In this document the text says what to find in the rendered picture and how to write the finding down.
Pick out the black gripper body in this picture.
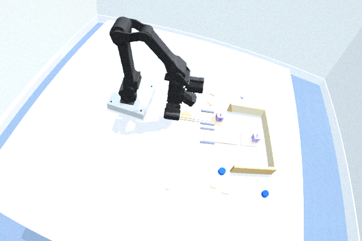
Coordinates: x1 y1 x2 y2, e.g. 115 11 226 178
163 89 183 121

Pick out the purple cube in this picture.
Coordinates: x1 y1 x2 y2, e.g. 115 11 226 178
215 112 224 122

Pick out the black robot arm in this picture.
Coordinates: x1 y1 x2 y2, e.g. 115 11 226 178
109 16 205 107

